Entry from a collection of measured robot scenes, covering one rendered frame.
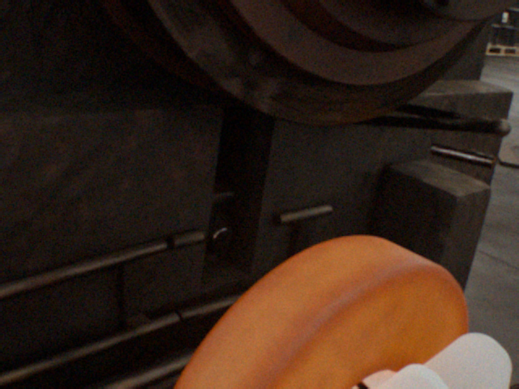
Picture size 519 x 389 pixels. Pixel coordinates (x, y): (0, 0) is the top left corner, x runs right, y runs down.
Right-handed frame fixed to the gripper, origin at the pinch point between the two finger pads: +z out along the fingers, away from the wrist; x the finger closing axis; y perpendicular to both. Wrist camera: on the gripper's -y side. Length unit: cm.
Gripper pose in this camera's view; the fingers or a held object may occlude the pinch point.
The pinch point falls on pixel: (338, 387)
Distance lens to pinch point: 27.7
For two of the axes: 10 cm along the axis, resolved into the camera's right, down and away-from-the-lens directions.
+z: -6.0, -5.9, 5.4
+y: 3.1, -7.9, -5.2
